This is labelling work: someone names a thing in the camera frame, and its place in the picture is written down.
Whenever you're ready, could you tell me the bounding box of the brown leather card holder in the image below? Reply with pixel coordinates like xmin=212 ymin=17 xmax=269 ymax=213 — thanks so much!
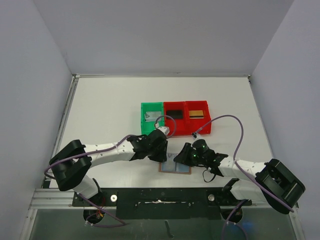
xmin=158 ymin=157 xmax=192 ymax=175

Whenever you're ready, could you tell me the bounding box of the green plastic bin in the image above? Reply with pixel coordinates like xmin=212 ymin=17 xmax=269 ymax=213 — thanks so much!
xmin=140 ymin=102 xmax=164 ymax=135

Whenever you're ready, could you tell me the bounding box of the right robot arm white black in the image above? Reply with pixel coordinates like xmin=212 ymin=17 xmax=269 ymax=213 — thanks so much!
xmin=173 ymin=139 xmax=306 ymax=214

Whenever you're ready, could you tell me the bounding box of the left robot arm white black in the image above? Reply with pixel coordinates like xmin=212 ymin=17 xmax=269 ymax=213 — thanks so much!
xmin=47 ymin=126 xmax=170 ymax=199

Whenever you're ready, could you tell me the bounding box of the silver card in green bin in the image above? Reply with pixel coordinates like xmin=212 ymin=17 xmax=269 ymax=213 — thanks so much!
xmin=144 ymin=111 xmax=162 ymax=122

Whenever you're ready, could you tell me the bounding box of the black card in bin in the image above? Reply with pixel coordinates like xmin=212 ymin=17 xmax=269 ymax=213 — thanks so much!
xmin=166 ymin=109 xmax=184 ymax=120

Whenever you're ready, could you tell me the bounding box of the gold card in bin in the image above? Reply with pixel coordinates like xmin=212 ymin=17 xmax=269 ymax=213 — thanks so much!
xmin=188 ymin=110 xmax=205 ymax=119

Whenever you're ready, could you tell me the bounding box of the right red plastic bin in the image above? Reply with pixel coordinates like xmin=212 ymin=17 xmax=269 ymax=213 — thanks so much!
xmin=185 ymin=100 xmax=212 ymax=135

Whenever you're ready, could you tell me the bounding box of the red plastic bin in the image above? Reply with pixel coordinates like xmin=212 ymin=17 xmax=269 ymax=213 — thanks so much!
xmin=185 ymin=100 xmax=212 ymax=135
xmin=163 ymin=101 xmax=187 ymax=136

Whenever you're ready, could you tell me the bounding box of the middle red plastic bin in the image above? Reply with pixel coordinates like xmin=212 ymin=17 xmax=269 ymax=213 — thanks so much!
xmin=163 ymin=101 xmax=187 ymax=136

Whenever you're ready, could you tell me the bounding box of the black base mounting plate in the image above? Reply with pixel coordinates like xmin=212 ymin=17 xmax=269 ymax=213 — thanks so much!
xmin=71 ymin=187 xmax=252 ymax=221

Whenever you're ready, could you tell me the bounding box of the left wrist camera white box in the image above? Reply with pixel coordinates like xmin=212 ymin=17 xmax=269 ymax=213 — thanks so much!
xmin=156 ymin=126 xmax=170 ymax=137

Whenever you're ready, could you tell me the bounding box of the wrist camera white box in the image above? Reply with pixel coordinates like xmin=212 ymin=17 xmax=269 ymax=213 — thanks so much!
xmin=191 ymin=132 xmax=203 ymax=141
xmin=156 ymin=126 xmax=170 ymax=137

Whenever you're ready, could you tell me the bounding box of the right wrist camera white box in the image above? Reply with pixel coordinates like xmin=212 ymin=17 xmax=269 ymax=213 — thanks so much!
xmin=191 ymin=132 xmax=203 ymax=141

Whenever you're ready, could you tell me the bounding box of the aluminium front rail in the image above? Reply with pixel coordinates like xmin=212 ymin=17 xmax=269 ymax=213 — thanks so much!
xmin=28 ymin=186 xmax=300 ymax=211

